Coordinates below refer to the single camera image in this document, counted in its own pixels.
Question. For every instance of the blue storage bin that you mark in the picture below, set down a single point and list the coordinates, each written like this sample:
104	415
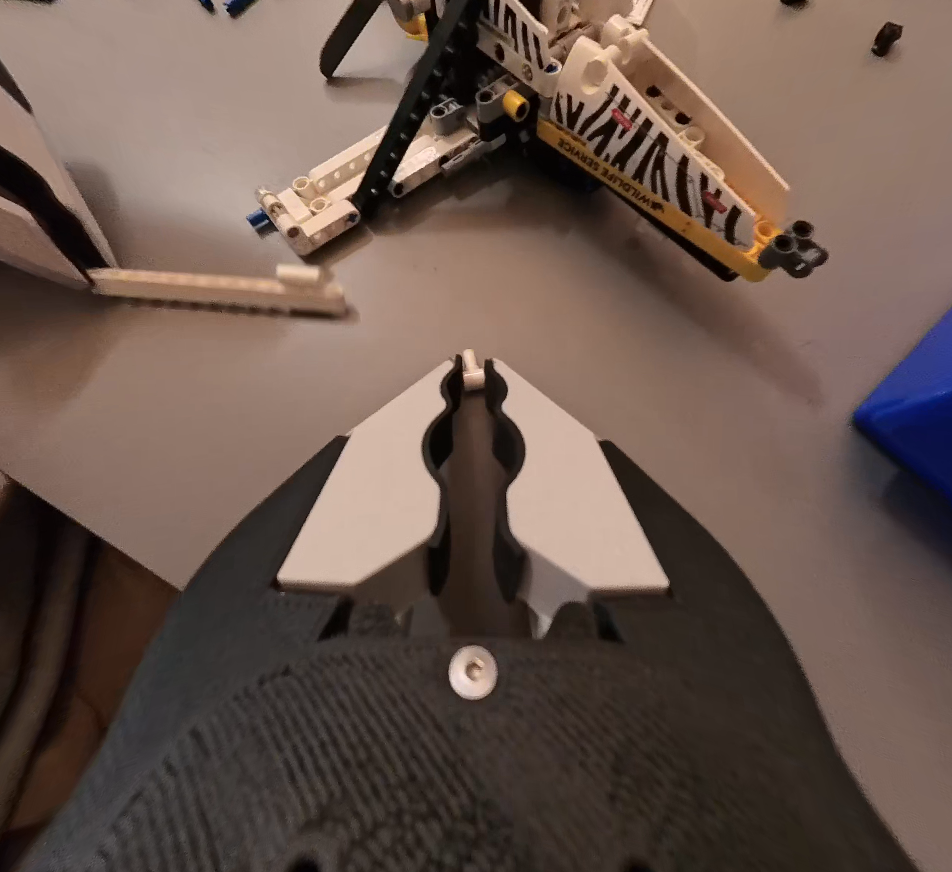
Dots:
915	411

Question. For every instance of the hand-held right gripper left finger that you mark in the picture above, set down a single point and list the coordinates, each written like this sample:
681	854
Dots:
364	515

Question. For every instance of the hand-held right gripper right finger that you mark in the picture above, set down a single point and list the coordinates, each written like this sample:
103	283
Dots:
580	515

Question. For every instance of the small white lego pin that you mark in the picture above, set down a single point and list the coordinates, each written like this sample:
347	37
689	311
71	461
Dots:
471	366

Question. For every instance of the long white lego beam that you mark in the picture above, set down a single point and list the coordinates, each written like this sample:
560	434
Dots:
223	293

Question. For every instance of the white zebra lego helicopter model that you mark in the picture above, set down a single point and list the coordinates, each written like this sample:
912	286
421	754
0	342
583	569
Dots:
595	69

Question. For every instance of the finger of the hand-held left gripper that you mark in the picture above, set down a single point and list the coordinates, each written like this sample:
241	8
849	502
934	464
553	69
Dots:
30	247
52	184

